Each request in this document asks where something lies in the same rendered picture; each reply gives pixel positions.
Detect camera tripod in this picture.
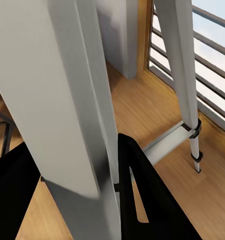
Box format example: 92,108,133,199
0,0,203,240

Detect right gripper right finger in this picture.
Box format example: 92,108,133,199
117,133,202,240

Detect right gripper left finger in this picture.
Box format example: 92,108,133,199
0,142,41,240

